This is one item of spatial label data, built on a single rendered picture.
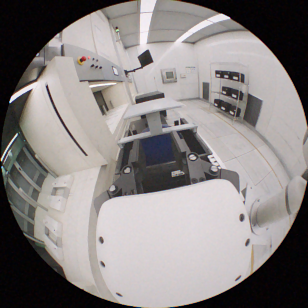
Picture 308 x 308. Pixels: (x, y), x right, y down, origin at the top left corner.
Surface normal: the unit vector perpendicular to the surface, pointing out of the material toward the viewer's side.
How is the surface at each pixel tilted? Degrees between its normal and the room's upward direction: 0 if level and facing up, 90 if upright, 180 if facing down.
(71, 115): 90
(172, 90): 90
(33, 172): 90
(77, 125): 90
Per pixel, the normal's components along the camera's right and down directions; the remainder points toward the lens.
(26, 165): 0.97, -0.23
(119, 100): 0.13, 0.69
